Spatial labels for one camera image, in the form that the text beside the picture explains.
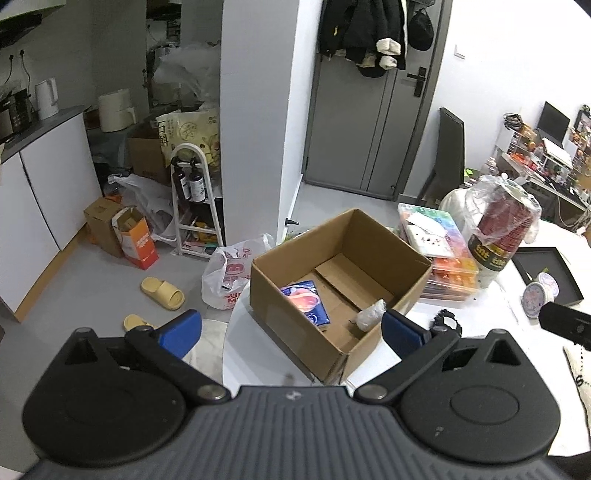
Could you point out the dark chair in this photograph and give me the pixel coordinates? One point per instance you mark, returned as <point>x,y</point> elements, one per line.
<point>450,152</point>

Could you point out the black hanging jacket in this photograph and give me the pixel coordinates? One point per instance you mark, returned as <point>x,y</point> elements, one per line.
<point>360,32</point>

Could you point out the clear plastic bag heap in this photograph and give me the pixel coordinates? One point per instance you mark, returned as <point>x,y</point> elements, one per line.
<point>189,69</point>

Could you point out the brown cardboard box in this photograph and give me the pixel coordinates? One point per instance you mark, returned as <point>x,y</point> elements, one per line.
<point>145,159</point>

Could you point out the yellow snack bag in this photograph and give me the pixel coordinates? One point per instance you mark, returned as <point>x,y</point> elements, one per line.
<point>189,134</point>

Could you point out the cluttered desk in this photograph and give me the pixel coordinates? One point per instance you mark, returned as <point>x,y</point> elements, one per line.
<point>531,161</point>

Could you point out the white kettle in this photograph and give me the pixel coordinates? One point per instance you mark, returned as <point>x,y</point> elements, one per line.
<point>47,99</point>

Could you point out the orange white carton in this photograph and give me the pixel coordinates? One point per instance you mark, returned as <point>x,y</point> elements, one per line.
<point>141,244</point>

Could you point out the blue and pink packet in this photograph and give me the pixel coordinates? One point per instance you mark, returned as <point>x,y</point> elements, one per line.
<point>305,302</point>

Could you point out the white kitchen cabinet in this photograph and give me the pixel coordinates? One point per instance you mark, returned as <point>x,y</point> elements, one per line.
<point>51,184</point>

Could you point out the black monitor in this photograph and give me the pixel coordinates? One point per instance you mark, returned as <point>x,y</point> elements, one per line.
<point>554,122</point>

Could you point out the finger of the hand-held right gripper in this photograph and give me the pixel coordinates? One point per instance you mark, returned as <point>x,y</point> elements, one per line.
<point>565,325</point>

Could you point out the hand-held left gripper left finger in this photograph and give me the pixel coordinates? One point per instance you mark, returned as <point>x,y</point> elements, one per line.
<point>181,333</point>

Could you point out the range hood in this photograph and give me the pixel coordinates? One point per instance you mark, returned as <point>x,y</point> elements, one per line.
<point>18,23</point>

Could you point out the black door stop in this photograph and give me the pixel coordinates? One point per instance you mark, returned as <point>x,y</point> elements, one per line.
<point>292,222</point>

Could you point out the black cap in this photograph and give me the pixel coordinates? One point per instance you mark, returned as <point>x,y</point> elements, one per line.
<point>420,27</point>

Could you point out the yellow slipper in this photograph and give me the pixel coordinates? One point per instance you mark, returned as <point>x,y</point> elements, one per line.
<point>161,291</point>
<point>136,322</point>

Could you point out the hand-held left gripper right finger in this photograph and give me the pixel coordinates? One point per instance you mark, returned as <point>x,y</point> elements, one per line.
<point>398,336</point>

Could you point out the black stitched cloth patch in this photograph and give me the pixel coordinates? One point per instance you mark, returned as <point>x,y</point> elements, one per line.
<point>447,319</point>

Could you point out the black tray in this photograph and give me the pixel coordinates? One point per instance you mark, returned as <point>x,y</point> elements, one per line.
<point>549,261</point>

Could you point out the bagged red paper cups stack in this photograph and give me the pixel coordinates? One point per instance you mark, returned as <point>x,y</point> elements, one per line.
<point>503,230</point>

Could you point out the white red printed plastic bag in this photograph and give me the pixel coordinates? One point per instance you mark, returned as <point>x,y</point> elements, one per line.
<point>226,277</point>

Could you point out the white cloth with black stitching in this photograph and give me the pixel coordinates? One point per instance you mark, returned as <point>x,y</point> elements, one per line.
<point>579,378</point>

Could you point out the small cardboard box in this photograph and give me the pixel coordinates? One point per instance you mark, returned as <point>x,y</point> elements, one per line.
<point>99,226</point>

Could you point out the stack of colourful organizer boxes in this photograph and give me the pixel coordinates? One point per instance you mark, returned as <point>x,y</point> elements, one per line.
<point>455,277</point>

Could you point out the dark bottle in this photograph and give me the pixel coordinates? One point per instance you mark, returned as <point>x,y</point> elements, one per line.
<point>181,182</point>
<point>197,184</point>

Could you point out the grey door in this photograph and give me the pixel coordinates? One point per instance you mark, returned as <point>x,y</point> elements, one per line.
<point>351,138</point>

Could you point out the white wall switch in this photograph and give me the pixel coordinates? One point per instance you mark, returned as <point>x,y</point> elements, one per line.
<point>460,51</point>

